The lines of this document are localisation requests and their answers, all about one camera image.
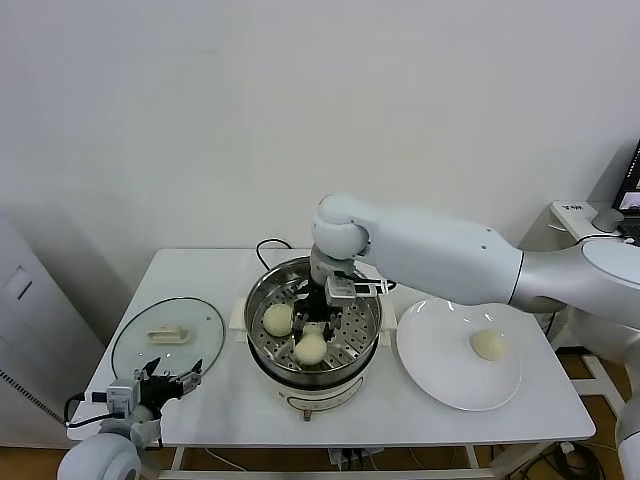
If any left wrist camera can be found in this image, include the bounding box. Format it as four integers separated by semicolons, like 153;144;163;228
89;379;141;416

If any white steamed baozi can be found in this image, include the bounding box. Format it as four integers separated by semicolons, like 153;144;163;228
261;303;296;338
292;324;329;371
469;328;507;361

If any white table frame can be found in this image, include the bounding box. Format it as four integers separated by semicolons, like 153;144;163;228
97;439;556;480

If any perforated steel steamer basket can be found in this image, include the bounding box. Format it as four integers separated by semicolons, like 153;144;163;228
243;256;382;386

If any white side desk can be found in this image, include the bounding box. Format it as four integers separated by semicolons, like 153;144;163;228
549;199;640;247

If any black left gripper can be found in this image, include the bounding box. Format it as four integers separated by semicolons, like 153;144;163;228
132;356;204;409

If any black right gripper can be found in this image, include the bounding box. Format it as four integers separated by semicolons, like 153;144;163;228
294;284;345;342

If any white desk foot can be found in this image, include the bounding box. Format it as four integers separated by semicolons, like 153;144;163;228
572;352;636;426

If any black adapter cable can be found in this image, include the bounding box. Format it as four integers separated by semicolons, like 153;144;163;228
542;233;629;337

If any black pot power cable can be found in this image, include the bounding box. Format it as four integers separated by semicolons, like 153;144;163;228
255;238;294;274

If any round white plate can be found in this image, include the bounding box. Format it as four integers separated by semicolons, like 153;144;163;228
395;298;523;412

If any white metal cabinet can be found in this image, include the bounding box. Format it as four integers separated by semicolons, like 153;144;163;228
0;212;109;449

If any black laptop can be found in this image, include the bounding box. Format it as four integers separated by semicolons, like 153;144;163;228
610;135;640;239

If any grey cylindrical speaker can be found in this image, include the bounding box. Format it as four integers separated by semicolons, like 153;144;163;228
591;208;625;233

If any white power strip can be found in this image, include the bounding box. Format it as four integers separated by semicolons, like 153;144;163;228
327;447;374;472

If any round glass pot lid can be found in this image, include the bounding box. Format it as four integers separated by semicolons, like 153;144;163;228
110;297;226;390

